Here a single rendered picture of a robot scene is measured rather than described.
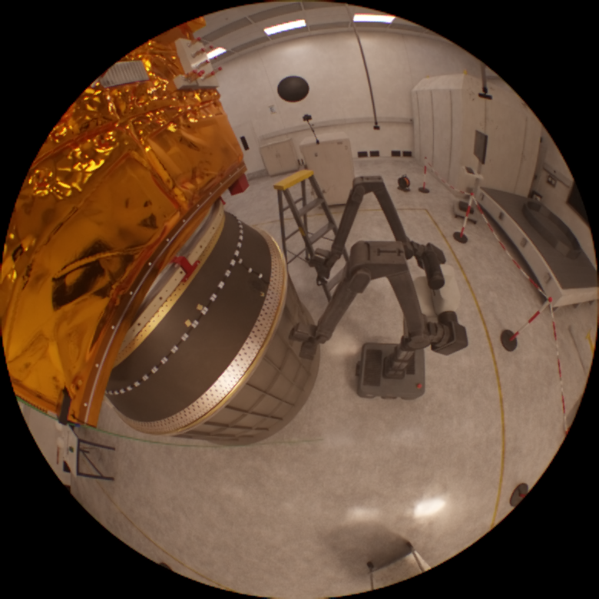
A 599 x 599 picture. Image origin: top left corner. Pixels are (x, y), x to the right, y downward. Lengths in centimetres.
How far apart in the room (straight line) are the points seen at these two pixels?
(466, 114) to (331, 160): 347
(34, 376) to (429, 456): 258
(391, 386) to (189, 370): 159
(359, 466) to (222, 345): 169
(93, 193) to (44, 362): 55
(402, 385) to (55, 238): 227
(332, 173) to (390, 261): 379
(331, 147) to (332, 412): 405
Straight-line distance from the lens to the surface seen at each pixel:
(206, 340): 102
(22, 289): 74
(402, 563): 252
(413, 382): 196
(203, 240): 104
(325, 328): 69
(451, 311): 89
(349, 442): 210
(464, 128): 552
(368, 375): 190
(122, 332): 86
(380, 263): 42
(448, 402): 234
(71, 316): 74
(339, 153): 405
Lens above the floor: 210
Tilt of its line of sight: 51 degrees down
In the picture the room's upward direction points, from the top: 22 degrees counter-clockwise
